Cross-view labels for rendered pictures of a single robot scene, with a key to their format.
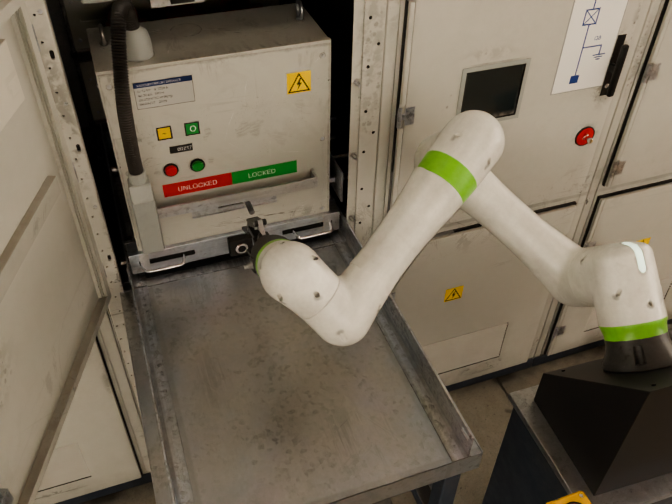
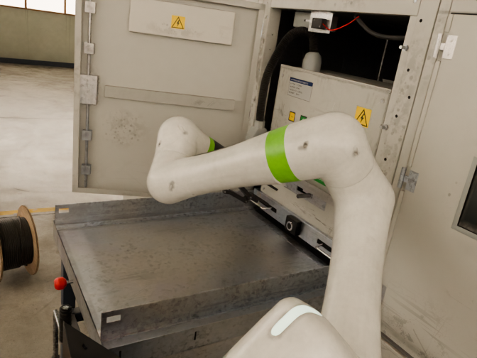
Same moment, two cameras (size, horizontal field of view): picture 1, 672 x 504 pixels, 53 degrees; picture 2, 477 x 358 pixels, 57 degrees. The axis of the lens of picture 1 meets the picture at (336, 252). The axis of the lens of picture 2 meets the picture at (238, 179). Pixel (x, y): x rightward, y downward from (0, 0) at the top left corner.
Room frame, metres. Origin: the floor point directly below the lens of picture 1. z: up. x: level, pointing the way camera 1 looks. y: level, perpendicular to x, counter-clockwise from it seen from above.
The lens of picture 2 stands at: (0.79, -1.03, 1.48)
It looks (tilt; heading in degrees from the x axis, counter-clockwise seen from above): 19 degrees down; 78
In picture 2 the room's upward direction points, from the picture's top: 8 degrees clockwise
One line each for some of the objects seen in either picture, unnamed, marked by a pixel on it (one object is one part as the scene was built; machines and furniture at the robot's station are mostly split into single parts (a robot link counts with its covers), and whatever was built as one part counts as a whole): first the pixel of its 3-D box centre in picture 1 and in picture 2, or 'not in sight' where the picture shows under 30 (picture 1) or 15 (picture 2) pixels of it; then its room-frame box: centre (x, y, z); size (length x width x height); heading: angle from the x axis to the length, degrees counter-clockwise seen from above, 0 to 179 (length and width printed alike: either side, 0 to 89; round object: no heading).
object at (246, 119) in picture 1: (229, 156); (311, 153); (1.29, 0.25, 1.15); 0.48 x 0.01 x 0.48; 111
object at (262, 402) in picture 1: (283, 372); (192, 261); (0.93, 0.11, 0.82); 0.68 x 0.62 x 0.06; 21
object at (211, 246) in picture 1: (237, 236); (301, 224); (1.31, 0.25, 0.89); 0.54 x 0.05 x 0.06; 111
